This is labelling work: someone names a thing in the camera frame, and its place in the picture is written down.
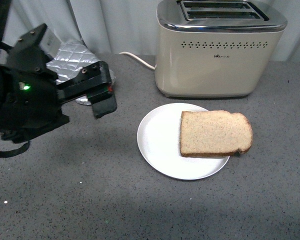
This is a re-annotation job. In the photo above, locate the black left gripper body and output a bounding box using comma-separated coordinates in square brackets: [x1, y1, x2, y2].
[0, 42, 71, 144]

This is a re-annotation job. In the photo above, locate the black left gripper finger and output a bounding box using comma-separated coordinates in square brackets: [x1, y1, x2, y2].
[57, 61, 117, 119]
[13, 23, 53, 63]

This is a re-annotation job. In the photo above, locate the slice of brown bread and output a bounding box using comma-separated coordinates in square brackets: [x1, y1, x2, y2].
[179, 110, 253, 158]

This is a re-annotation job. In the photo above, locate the cream two-slot toaster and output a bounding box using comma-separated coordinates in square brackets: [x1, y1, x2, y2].
[155, 0, 288, 98]

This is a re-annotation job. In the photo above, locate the silver quilted oven mitt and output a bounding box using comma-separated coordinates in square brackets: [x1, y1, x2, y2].
[46, 41, 113, 106]

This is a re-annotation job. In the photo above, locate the white curtain backdrop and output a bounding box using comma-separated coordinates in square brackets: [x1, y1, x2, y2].
[3, 0, 300, 62]

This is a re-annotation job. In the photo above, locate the white round plate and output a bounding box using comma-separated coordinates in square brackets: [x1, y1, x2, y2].
[136, 103, 230, 181]

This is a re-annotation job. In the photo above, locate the white toaster power cable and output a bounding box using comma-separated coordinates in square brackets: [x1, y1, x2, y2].
[118, 51, 156, 70]

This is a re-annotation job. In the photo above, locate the black strap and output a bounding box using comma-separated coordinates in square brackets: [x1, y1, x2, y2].
[0, 141, 31, 160]

